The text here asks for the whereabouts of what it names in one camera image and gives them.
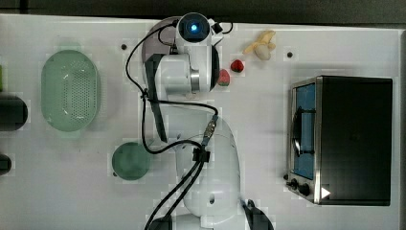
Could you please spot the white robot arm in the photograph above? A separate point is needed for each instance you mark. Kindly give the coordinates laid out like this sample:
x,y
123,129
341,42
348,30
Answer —
x,y
204,145

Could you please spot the grey round plate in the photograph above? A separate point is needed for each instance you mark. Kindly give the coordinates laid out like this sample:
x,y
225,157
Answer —
x,y
159,43

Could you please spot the light red strawberry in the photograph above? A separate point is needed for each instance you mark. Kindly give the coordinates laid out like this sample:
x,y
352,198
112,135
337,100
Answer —
x,y
224,78

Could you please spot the dark red strawberry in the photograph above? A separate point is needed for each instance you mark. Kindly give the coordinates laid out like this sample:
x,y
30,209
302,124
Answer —
x,y
237,66

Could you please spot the dark green round bowl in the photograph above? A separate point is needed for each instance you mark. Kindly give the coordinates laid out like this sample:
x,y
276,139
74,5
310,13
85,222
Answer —
x,y
131,161

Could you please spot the peeled toy banana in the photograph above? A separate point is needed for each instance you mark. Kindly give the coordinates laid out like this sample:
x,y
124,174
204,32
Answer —
x,y
262,46

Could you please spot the green perforated colander basket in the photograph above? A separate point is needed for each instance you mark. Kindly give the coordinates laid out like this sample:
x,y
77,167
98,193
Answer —
x,y
70,91

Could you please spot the black steel toaster oven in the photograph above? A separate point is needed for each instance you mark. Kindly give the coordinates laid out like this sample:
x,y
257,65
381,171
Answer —
x,y
340,140

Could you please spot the black cylinder at left edge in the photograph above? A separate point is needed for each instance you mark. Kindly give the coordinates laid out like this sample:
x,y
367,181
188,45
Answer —
x,y
13,113

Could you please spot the small black object left edge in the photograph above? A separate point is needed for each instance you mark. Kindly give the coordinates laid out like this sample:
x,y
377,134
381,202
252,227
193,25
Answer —
x,y
5,164

